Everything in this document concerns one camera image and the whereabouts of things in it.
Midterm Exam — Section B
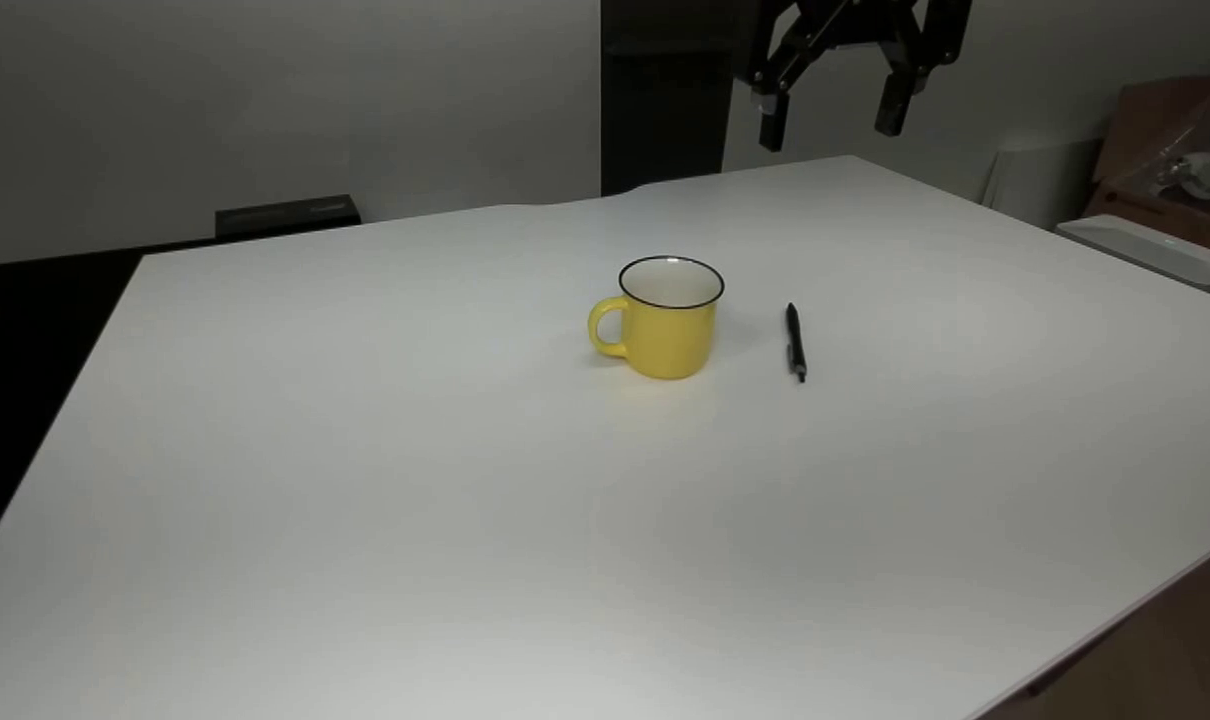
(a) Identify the black pen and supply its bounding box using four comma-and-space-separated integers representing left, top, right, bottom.
785, 302, 808, 384

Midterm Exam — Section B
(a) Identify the black pillar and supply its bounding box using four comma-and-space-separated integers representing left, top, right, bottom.
600, 0, 766, 198

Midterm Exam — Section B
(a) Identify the yellow enamel mug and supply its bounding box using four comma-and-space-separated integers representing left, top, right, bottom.
588, 256, 726, 381

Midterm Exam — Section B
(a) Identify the brown cardboard box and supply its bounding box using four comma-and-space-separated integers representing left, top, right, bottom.
1083, 72, 1210, 263

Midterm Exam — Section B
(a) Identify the white tray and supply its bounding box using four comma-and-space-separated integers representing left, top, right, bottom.
1055, 214, 1210, 293

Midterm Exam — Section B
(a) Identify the black flat box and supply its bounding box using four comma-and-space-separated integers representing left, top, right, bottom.
214, 195, 362, 239

